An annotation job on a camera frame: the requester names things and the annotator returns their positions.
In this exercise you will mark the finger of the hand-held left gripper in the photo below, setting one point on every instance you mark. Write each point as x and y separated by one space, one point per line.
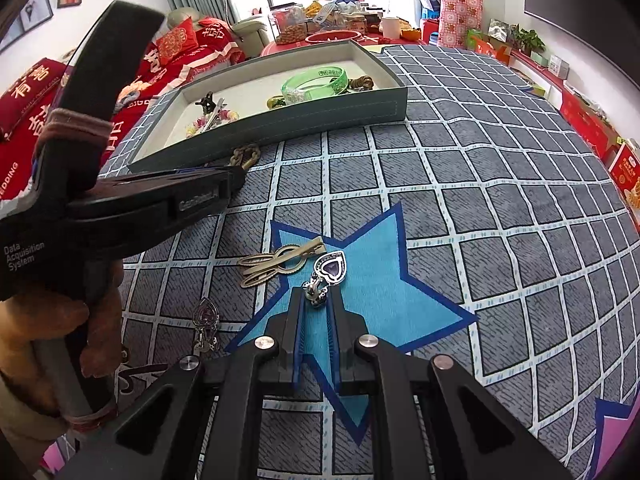
200 200
165 176

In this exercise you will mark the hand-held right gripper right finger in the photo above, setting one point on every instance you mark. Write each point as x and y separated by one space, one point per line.
334 340

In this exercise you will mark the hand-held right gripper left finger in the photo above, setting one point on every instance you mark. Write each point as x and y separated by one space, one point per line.
299 340

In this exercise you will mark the black butterfly hair clip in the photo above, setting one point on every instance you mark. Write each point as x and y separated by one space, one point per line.
205 102

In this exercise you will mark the grey cardboard box tray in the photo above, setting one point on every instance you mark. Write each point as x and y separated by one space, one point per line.
300 125

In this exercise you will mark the green translucent bangle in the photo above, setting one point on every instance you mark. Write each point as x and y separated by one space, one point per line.
307 96

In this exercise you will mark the person's left hand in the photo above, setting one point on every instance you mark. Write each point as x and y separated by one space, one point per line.
30 320

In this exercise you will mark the red covered sofa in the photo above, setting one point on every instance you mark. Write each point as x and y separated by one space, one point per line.
17 157

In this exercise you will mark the grey twisted cloth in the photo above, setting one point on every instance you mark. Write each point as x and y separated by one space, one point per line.
131 92

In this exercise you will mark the gold hair clip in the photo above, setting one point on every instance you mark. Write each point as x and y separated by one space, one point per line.
305 250

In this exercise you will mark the silver heart earring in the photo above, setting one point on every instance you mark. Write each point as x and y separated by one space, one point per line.
205 315

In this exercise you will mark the large red pillow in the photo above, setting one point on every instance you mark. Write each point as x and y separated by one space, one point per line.
30 87

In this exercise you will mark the red embroidered pillow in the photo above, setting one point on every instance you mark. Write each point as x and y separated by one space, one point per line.
175 42

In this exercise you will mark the round red table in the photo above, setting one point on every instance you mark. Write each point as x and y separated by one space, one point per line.
270 50

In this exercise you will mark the beige armchair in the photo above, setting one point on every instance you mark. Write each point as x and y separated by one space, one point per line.
252 30

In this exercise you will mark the clear jar of nuts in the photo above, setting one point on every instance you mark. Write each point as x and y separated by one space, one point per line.
290 32

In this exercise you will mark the red colander bowl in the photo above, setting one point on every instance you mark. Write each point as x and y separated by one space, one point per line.
332 37

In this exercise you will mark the pile of snack packets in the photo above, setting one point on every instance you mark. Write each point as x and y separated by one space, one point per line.
340 10

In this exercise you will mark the white cup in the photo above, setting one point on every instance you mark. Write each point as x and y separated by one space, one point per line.
390 27

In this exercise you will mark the red plastic stool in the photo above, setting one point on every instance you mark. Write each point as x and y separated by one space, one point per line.
430 27

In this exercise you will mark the blue and white box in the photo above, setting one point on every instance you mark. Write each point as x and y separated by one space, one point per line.
427 0

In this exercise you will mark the red gift bag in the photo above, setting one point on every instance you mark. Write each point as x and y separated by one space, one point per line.
482 47

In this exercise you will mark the large red gift box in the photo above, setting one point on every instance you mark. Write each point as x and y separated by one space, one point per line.
587 125

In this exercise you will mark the red waffle print box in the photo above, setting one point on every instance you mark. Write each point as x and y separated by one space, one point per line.
627 175

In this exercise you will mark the potted green plant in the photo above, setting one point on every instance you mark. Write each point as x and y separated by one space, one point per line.
527 40

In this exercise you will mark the double photo frame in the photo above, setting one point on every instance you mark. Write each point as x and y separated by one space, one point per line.
35 10

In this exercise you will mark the red wall shelf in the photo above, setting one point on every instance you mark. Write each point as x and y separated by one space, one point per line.
540 72

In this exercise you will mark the wall television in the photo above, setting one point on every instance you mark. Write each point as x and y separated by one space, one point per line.
585 5

